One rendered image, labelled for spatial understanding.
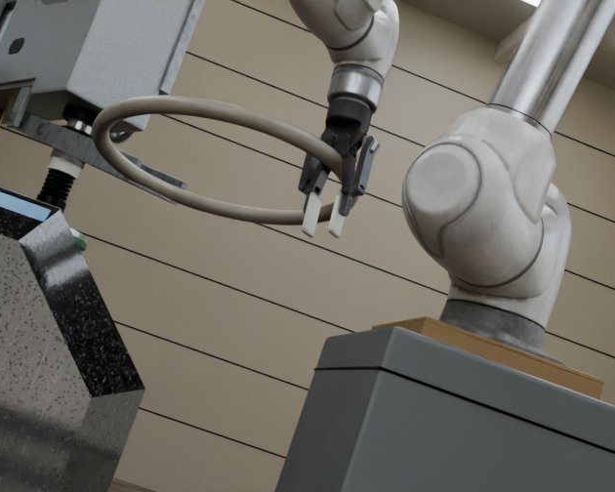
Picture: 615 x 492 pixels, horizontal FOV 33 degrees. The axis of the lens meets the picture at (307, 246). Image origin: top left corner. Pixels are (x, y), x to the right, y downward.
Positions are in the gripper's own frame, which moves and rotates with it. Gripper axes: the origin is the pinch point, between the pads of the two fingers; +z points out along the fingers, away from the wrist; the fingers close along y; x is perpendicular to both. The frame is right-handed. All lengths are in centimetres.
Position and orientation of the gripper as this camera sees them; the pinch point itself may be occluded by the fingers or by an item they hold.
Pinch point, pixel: (324, 216)
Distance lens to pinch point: 169.3
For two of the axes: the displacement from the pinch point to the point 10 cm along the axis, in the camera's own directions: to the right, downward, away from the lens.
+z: -2.3, 9.3, -3.0
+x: -5.1, -3.7, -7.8
